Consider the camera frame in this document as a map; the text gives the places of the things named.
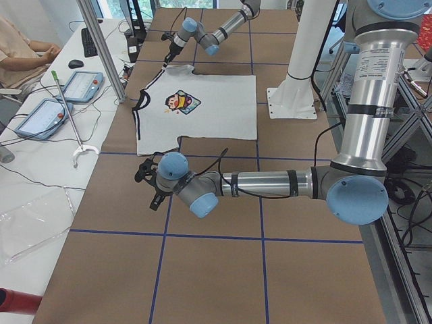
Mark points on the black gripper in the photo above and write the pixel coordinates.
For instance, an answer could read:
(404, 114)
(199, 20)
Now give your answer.
(160, 193)
(173, 49)

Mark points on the seated person in pink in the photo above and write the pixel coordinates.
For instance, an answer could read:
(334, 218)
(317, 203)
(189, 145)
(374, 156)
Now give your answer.
(23, 61)

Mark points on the near blue teach pendant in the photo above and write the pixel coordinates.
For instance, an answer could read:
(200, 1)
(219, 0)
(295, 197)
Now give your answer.
(43, 121)

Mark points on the black computer mouse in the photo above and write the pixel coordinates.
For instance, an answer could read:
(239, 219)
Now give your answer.
(75, 63)

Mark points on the red cylinder object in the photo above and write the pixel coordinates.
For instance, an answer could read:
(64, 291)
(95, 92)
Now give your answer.
(19, 302)

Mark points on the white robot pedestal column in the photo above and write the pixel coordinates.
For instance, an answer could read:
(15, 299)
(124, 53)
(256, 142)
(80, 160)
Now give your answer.
(294, 98)

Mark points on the aluminium side frame rack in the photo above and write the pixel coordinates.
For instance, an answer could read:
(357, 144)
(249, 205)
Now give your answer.
(400, 242)

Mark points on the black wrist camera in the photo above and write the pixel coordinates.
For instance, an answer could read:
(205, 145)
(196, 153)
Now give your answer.
(147, 171)
(167, 36)

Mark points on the black monitor stand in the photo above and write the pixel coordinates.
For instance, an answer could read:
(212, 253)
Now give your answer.
(135, 20)

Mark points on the black power adapter box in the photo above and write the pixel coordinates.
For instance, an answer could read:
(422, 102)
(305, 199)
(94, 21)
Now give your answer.
(133, 48)

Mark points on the blue teach pendant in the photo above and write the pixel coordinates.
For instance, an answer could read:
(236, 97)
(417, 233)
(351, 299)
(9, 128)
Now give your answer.
(82, 86)
(43, 121)

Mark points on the far blue teach pendant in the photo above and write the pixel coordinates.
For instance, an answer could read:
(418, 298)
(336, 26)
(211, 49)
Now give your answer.
(82, 86)

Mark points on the clear plastic bag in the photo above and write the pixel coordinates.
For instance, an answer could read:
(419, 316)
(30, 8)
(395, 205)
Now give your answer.
(35, 224)

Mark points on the black keyboard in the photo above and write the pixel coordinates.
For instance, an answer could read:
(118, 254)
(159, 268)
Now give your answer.
(89, 47)

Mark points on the aluminium frame post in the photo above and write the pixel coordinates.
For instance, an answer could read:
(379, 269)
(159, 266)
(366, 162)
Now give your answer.
(90, 20)

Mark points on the metal reacher grabber stick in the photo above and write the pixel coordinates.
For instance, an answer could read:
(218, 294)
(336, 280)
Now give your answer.
(82, 148)

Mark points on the grey cartoon print t-shirt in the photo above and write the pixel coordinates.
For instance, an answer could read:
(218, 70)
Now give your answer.
(177, 102)

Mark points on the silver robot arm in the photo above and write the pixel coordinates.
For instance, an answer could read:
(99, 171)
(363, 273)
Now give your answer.
(209, 42)
(352, 184)

